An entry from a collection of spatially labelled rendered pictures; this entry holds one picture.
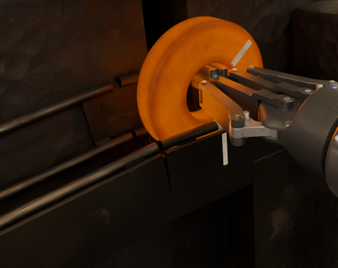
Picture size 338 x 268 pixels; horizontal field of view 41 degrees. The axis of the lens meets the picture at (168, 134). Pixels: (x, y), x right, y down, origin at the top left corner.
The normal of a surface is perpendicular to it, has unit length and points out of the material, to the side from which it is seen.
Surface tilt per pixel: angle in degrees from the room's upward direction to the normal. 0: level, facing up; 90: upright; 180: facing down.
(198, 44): 93
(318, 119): 52
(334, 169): 90
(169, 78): 93
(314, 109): 40
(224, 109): 89
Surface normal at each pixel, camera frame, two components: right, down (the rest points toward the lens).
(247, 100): -0.84, 0.30
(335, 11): -0.41, -0.72
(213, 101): -0.94, 0.21
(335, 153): -0.84, 0.07
